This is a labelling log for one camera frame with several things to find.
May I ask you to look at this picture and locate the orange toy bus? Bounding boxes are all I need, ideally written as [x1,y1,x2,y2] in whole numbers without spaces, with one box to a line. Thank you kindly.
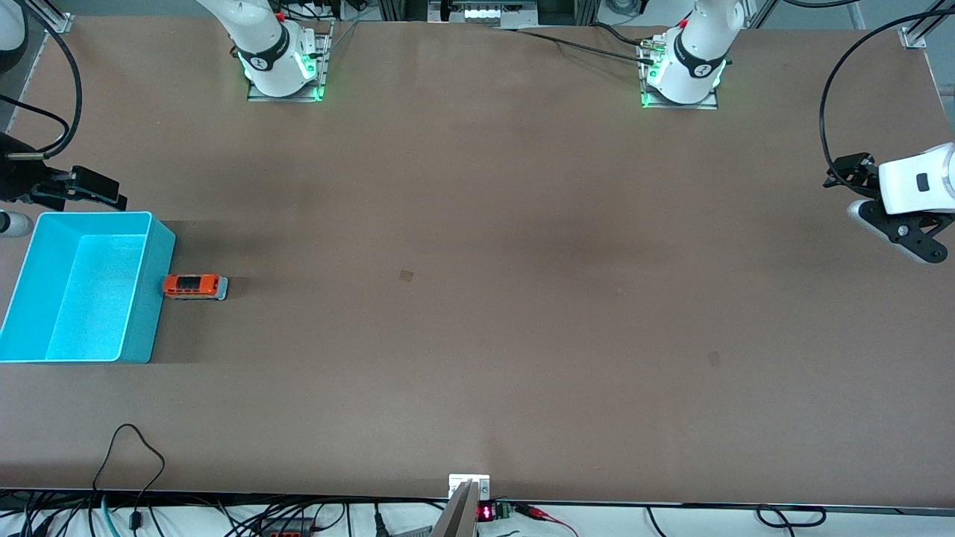
[163,274,229,301]

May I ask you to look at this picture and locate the blue plastic box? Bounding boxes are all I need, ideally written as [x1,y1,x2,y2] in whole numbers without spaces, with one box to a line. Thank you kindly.
[0,211,177,364]

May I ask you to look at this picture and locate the white lit device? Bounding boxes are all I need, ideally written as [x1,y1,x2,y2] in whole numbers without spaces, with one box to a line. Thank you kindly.
[429,0,538,27]

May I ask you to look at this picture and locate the black power strip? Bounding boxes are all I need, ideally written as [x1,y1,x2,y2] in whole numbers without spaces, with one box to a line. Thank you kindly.
[257,518,318,537]

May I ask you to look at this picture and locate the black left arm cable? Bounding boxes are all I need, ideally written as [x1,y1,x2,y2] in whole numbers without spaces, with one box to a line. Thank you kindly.
[818,7,955,189]

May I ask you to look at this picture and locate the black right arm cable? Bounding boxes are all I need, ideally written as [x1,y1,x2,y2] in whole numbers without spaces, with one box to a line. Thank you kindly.
[0,0,84,162]

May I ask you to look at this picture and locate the aluminium frame profile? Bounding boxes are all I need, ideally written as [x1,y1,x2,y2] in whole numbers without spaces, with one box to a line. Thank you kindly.
[898,0,955,51]
[22,0,75,35]

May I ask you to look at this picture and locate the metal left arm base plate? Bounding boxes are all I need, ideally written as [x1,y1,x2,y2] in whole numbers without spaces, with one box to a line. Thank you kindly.
[639,37,719,110]

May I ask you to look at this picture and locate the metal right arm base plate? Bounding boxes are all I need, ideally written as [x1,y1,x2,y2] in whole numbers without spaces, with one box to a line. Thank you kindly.
[246,21,331,103]

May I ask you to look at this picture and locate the thin black looped cable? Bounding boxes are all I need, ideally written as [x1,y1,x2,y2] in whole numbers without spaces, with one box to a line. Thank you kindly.
[93,423,167,532]

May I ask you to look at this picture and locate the black cable to arm base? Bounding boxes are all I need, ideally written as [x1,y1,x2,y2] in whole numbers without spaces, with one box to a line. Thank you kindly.
[485,24,662,66]

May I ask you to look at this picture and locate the black coiled cable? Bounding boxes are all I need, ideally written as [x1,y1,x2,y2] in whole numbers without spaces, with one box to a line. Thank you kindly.
[755,505,827,529]

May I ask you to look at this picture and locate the red clip lead cable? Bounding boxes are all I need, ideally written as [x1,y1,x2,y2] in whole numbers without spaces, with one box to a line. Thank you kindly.
[515,503,580,537]

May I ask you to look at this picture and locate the white table edge bracket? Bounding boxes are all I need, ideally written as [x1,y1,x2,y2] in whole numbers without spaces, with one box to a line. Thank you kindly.
[448,474,491,500]

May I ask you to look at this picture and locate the grey metal camera bar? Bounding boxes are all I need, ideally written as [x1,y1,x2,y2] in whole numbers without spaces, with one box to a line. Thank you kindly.
[431,481,478,537]

